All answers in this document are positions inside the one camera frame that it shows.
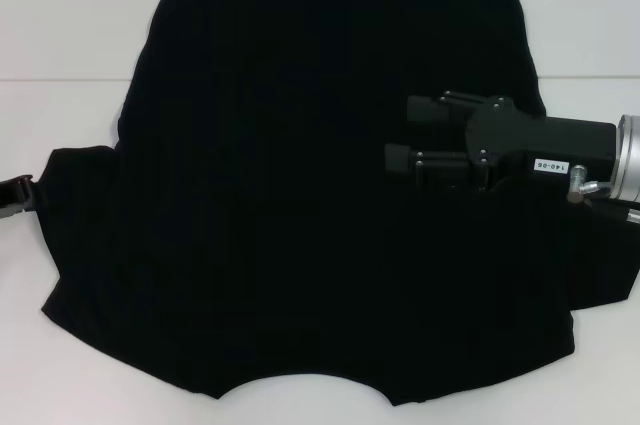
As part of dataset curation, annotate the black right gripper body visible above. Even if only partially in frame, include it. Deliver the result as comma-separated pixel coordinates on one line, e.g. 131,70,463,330
464,96,617,194

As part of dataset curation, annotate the black shirt with FREE print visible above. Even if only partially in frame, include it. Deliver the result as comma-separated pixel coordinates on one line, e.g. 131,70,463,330
39,0,640,391

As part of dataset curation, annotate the right gripper cable with plug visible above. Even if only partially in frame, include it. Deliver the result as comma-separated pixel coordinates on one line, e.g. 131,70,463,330
566,163,640,225

